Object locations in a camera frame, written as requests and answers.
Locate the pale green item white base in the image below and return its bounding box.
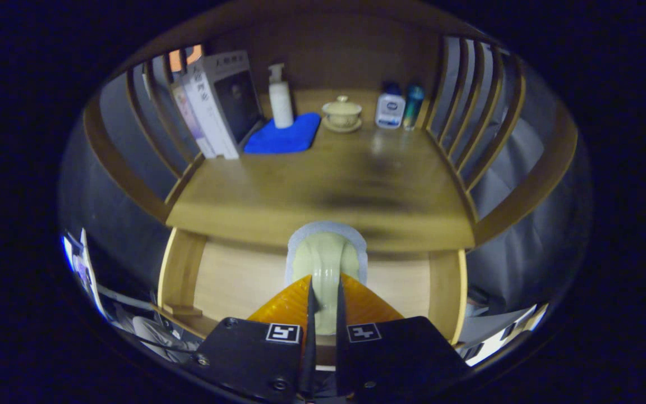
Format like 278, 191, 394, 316
285, 221, 368, 337

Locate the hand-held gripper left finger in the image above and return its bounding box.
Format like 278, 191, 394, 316
188, 275, 317, 403

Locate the beige lidded teacup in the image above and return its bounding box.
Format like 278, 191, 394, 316
321, 95, 363, 134

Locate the white pump bottle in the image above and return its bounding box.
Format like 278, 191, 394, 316
267, 63, 295, 130

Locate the wooden cabinet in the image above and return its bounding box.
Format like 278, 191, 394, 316
82, 0, 579, 247

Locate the lilac book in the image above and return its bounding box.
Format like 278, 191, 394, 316
169, 73, 217, 159

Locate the wooden drawer with black knob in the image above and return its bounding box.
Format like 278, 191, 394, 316
158, 227, 468, 365

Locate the white book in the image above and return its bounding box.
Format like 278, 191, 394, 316
182, 50, 265, 160

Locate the white lotion bottle blue cap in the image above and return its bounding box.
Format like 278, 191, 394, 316
375, 84, 406, 130

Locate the wooden countertop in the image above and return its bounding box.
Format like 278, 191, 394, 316
166, 87, 476, 252

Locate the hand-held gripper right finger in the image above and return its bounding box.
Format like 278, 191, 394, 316
335, 273, 472, 402

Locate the blue cloth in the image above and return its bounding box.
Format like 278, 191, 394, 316
243, 112, 322, 155

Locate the teal bottle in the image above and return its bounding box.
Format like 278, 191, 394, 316
403, 84, 425, 131

